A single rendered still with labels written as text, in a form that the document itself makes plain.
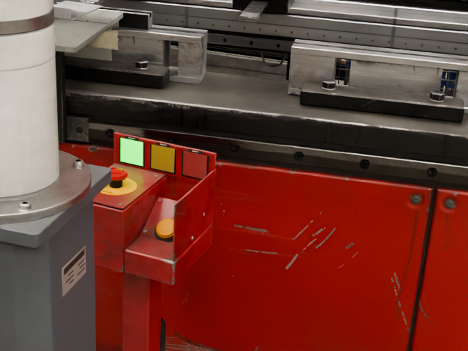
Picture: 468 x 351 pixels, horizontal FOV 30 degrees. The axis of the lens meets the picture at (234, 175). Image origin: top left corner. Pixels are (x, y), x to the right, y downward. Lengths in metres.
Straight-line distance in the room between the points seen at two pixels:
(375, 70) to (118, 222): 0.57
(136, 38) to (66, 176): 0.79
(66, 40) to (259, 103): 0.37
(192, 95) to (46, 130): 0.76
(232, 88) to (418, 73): 0.36
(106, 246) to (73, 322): 0.46
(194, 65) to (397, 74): 0.39
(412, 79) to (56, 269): 0.92
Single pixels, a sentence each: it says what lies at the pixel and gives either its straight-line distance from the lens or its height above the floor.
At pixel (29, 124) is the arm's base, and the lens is 0.92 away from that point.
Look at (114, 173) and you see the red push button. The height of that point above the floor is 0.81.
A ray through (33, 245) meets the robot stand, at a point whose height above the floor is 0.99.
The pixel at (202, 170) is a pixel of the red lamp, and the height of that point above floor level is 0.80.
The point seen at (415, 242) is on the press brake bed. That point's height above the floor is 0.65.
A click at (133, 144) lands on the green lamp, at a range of 1.56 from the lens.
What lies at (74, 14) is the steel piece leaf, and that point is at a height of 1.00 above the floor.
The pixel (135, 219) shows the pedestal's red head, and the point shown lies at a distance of 1.48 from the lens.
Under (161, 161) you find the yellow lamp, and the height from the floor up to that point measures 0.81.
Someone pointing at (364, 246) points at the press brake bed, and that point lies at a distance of 1.68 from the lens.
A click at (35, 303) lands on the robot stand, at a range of 0.96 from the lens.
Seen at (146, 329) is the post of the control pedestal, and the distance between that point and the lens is 1.59.
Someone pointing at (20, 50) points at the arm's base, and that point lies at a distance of 0.89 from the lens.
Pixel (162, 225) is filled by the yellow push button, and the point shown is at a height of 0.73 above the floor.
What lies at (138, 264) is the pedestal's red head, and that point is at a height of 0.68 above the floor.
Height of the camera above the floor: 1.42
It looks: 24 degrees down
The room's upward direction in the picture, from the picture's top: 3 degrees clockwise
